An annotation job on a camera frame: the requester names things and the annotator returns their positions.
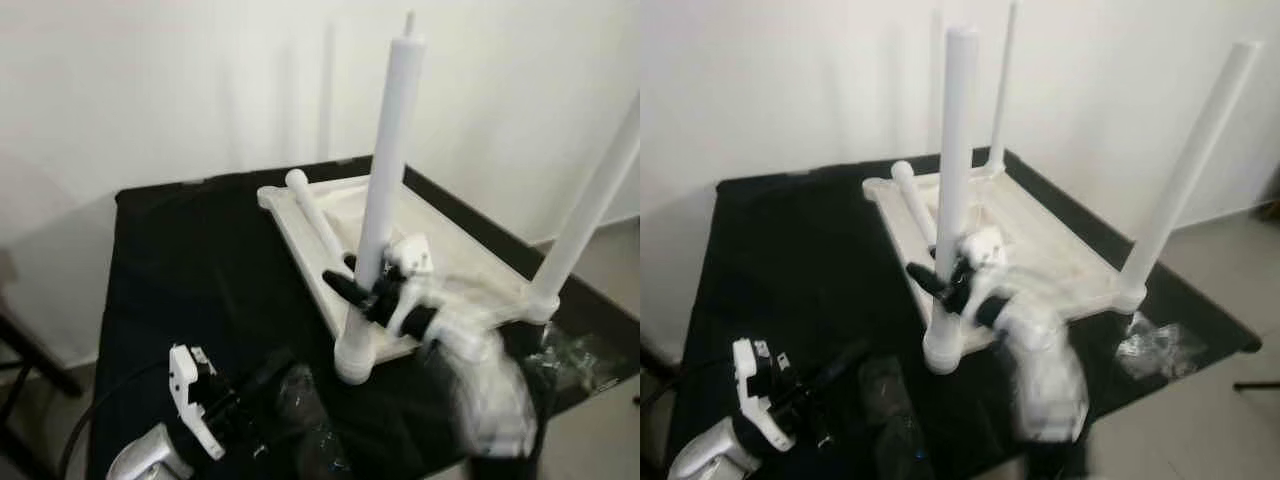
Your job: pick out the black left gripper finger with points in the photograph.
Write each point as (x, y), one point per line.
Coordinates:
(845, 360)
(275, 370)

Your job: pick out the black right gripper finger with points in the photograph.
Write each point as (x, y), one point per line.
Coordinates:
(930, 280)
(345, 287)

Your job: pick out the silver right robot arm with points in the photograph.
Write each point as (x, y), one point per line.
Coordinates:
(1050, 390)
(490, 390)

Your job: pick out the cream plastic children table top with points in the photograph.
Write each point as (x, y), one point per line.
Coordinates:
(1040, 250)
(430, 225)

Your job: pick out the clear plastic wrap scrap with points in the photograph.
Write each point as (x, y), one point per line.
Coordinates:
(315, 425)
(575, 350)
(1160, 340)
(892, 405)

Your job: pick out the black tablecloth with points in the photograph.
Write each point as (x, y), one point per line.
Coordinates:
(190, 280)
(800, 280)

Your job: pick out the grey tape piece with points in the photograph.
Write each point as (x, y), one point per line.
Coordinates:
(795, 172)
(190, 182)

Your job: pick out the black round stool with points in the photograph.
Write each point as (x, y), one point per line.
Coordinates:
(40, 365)

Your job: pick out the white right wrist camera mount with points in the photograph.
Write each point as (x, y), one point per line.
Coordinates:
(410, 255)
(985, 245)

